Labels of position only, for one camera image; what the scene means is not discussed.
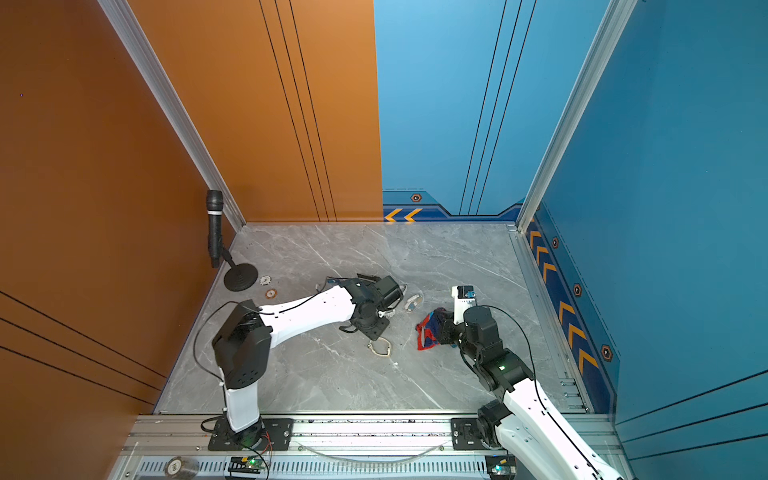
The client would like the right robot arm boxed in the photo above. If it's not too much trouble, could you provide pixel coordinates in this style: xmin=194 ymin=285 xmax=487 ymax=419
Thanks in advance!
xmin=435 ymin=306 xmax=625 ymax=479

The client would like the red and blue cloth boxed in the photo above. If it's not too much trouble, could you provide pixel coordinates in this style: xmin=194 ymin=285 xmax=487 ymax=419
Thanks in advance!
xmin=415 ymin=310 xmax=441 ymax=351

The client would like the black microphone on stand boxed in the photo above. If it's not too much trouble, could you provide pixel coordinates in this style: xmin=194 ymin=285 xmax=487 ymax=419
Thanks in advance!
xmin=206 ymin=190 xmax=258 ymax=292

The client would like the green circuit board right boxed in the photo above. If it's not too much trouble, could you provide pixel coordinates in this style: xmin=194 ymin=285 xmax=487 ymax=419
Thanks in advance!
xmin=484 ymin=456 xmax=517 ymax=480

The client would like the green circuit board left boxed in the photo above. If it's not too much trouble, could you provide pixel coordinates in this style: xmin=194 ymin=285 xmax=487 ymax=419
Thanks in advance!
xmin=226 ymin=456 xmax=269 ymax=479

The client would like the green circuit board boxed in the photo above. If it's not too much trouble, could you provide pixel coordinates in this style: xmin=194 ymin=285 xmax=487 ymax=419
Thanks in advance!
xmin=484 ymin=456 xmax=517 ymax=480
xmin=226 ymin=456 xmax=269 ymax=479

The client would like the beige band watch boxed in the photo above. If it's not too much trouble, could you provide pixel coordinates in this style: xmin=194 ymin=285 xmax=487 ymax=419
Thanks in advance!
xmin=367 ymin=337 xmax=392 ymax=358

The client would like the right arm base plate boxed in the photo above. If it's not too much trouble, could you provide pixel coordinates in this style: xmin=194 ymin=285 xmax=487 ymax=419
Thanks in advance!
xmin=450 ymin=417 xmax=499 ymax=451

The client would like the silver tape roll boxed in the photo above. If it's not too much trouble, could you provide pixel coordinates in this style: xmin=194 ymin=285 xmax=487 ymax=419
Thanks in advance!
xmin=164 ymin=456 xmax=200 ymax=480

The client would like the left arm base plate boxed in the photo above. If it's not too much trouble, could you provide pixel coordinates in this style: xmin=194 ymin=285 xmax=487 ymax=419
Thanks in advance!
xmin=201 ymin=415 xmax=294 ymax=453

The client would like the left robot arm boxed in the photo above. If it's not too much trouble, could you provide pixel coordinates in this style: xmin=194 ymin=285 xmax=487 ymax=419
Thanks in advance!
xmin=211 ymin=276 xmax=403 ymax=433

